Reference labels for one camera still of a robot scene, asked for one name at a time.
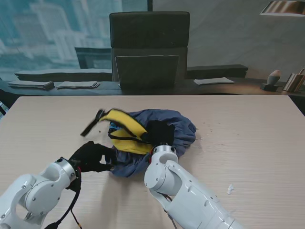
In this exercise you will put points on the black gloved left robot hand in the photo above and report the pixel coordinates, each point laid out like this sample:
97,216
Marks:
90,155

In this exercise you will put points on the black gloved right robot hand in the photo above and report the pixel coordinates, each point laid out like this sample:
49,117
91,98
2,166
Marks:
160,133

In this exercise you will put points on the blue-purple rain cover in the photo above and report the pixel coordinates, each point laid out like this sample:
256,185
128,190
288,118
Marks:
183,133

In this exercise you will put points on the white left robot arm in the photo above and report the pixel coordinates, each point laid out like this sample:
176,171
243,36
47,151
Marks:
35,190

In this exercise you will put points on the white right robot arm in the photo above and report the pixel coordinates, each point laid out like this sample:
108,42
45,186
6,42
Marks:
181,186

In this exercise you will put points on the white paper scrap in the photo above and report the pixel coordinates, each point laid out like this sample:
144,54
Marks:
230,189

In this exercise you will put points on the printed office scene backdrop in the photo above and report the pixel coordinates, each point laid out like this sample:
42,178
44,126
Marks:
214,35

